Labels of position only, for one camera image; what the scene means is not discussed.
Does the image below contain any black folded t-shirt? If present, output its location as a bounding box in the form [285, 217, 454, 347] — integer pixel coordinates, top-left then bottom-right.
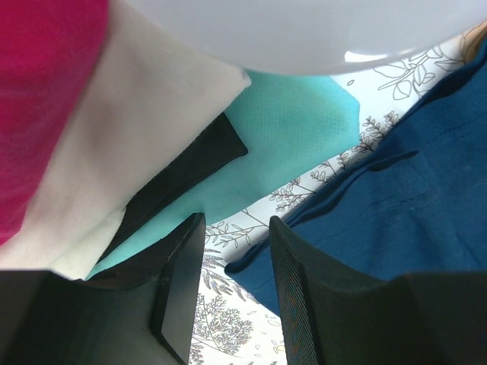
[98, 113, 248, 262]

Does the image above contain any teal folded t-shirt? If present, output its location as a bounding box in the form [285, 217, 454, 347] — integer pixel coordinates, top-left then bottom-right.
[94, 72, 360, 271]

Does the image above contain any magenta folded t-shirt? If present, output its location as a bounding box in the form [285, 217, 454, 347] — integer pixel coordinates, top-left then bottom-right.
[1, 1, 109, 243]

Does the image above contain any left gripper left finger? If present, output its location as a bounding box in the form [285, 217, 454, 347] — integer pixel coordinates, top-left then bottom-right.
[1, 213, 205, 365]

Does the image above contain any white plastic basket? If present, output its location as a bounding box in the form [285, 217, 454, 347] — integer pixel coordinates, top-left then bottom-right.
[132, 0, 486, 75]

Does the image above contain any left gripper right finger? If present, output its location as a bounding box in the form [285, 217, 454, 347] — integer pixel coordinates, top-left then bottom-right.
[269, 217, 486, 364]

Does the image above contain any floral patterned table mat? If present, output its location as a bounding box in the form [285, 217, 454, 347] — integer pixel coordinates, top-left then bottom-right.
[190, 24, 486, 364]

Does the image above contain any navy blue mickey t-shirt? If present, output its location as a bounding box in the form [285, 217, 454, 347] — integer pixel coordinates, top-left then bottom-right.
[224, 47, 487, 319]

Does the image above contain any cream folded t-shirt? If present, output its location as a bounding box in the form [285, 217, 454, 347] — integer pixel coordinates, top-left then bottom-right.
[1, 1, 250, 279]

